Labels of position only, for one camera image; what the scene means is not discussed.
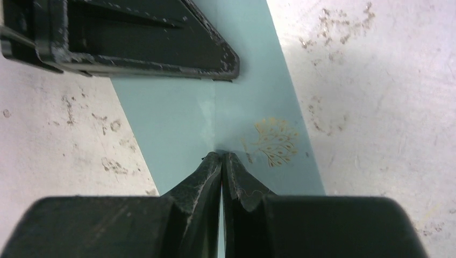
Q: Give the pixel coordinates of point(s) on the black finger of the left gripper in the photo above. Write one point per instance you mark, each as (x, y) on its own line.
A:
(116, 38)

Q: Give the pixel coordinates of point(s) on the teal envelope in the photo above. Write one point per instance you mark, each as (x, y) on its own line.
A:
(177, 121)

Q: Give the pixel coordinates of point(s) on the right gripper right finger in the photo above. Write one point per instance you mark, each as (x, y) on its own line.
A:
(260, 223)

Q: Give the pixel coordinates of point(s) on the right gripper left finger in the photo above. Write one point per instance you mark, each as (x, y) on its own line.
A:
(181, 223)

